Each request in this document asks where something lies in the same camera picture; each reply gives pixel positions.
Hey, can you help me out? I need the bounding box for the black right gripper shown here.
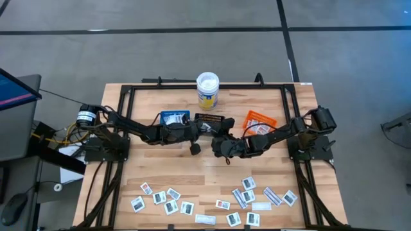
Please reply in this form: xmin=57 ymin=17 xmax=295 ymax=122
xmin=211 ymin=117 xmax=248 ymax=158

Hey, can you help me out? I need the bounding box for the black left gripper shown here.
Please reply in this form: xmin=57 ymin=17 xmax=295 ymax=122
xmin=159 ymin=121 xmax=202 ymax=157

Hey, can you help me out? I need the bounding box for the grey-print white packet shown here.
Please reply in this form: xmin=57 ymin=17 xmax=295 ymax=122
xmin=166 ymin=187 xmax=182 ymax=201

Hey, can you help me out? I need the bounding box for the plain white gauze packet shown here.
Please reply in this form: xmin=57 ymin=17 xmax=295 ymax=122
xmin=251 ymin=201 xmax=272 ymax=212
xmin=195 ymin=214 xmax=217 ymax=225

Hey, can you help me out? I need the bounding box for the blue plastic basket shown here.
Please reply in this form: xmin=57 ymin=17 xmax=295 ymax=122
xmin=159 ymin=110 xmax=191 ymax=128

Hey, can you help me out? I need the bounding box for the black plastic basket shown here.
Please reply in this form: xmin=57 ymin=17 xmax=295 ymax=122
xmin=193 ymin=112 xmax=225 ymax=135

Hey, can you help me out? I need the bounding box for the orange plastic basket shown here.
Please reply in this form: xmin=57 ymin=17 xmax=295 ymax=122
xmin=242 ymin=110 xmax=279 ymax=136

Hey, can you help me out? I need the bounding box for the disinfecting wipes canister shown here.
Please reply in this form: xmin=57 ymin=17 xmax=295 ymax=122
xmin=196 ymin=71 xmax=220 ymax=112

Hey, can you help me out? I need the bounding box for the white paper sheet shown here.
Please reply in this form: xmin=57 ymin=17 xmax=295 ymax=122
xmin=59 ymin=146 xmax=86 ymax=184

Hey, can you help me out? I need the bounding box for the black metal beam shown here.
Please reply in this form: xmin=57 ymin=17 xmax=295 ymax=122
xmin=27 ymin=121 xmax=87 ymax=176

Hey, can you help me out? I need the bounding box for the grey low desk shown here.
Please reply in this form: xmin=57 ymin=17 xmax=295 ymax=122
xmin=0 ymin=156 xmax=42 ymax=231

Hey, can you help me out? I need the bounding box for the monitor with purple screen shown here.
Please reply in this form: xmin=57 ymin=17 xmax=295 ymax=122
xmin=0 ymin=74 xmax=42 ymax=163

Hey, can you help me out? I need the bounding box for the computer monitor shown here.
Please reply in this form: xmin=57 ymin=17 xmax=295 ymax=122
xmin=0 ymin=67 xmax=42 ymax=112

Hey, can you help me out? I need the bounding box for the black stand foot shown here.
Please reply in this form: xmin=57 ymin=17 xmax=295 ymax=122
xmin=380 ymin=110 xmax=411 ymax=132

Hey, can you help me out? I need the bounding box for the black computer mouse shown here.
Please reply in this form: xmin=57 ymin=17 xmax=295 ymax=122
xmin=0 ymin=192 xmax=29 ymax=227

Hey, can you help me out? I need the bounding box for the black metal table frame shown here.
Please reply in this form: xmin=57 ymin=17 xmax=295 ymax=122
xmin=76 ymin=76 xmax=346 ymax=231

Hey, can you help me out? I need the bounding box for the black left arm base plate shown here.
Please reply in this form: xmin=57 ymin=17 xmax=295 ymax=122
xmin=83 ymin=137 xmax=131 ymax=163

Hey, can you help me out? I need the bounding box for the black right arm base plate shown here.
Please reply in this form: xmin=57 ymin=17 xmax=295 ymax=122
xmin=286 ymin=134 xmax=335 ymax=162

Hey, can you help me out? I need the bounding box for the black power cable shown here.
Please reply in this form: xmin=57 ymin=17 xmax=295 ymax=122
xmin=83 ymin=160 xmax=105 ymax=222

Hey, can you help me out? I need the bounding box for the yellow cable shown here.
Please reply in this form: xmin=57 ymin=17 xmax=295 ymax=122
xmin=31 ymin=123 xmax=89 ymax=145

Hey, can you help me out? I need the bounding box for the black looped floor cable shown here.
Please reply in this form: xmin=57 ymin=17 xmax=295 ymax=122
xmin=380 ymin=123 xmax=411 ymax=150

